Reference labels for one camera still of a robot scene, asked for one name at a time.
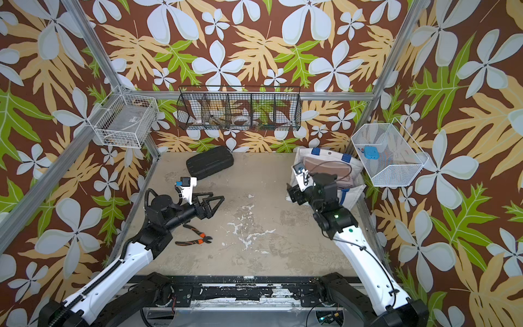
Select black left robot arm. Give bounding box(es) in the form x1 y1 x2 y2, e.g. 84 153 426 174
37 189 225 326

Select black wire basket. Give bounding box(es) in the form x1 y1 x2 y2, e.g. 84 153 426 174
177 85 302 131

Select small blue object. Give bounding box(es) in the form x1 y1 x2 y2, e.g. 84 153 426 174
362 146 379 160

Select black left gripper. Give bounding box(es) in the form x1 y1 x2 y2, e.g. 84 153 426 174
163 189 222 233

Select white hexagonal mesh basket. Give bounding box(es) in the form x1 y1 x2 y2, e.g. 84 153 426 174
351 119 429 187

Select black hard zipper case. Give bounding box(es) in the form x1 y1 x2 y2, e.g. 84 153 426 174
186 146 234 180

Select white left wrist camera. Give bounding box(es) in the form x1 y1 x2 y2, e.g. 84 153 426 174
175 177 197 204

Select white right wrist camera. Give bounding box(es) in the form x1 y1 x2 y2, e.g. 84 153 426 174
292 163 313 192

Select white wire basket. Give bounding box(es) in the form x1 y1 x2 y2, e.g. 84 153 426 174
89 87 159 149

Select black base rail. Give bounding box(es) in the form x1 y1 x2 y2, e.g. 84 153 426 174
134 274 356 308

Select orange black pliers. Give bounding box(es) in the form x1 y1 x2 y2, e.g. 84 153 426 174
174 223 213 247

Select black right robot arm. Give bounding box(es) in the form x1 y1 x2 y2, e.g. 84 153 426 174
287 163 429 326

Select pink mesh pouch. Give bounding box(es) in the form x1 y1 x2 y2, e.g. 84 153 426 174
303 157 353 178

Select white Doraemon canvas bag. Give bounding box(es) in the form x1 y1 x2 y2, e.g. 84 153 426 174
289 146 368 211

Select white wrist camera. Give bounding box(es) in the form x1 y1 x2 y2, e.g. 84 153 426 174
292 163 313 192
175 177 197 204

